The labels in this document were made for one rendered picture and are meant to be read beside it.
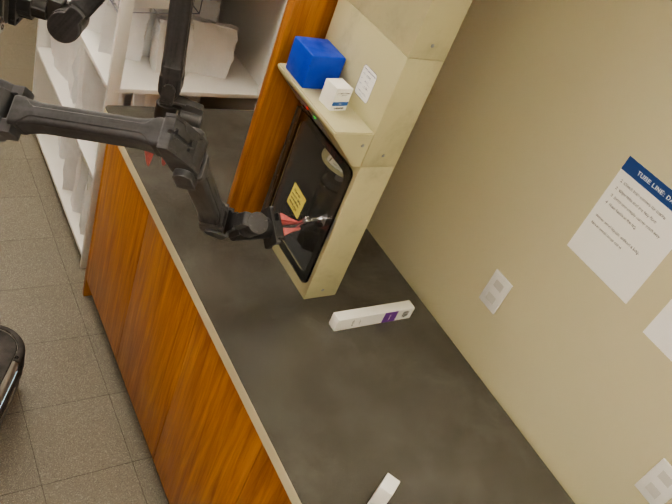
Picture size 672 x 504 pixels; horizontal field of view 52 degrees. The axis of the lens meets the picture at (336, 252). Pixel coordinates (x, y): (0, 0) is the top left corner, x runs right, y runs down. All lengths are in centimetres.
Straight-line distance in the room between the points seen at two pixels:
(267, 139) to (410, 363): 76
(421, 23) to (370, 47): 18
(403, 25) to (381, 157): 33
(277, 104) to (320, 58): 30
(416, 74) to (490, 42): 42
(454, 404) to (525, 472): 25
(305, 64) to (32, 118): 66
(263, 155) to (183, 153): 73
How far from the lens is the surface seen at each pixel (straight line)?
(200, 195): 155
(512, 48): 196
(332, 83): 168
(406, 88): 165
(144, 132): 135
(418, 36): 158
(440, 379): 198
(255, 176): 211
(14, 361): 259
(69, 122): 142
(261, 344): 182
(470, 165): 204
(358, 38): 175
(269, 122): 200
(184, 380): 215
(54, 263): 329
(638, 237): 172
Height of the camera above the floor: 224
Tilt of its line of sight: 36 degrees down
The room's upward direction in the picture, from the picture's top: 24 degrees clockwise
